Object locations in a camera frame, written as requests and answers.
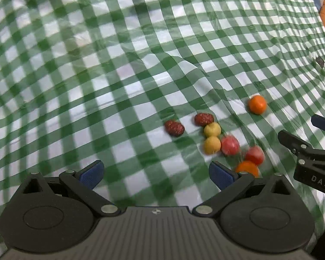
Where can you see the orange tangerine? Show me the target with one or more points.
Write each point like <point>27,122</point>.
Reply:
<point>247,168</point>
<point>257,104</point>

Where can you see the red date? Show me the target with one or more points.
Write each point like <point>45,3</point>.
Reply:
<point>204,119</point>
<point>174,127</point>

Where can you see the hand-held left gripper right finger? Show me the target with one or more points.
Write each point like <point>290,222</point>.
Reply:
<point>221,175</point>

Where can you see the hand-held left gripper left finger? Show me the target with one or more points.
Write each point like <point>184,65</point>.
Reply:
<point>91,174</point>

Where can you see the red fruit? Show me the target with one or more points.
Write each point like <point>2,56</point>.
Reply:
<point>229,145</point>
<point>255,155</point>

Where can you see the small yellow fruit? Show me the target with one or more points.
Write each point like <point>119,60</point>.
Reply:
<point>212,129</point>
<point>212,145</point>

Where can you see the green checked tablecloth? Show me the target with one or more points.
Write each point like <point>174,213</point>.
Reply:
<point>111,67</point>

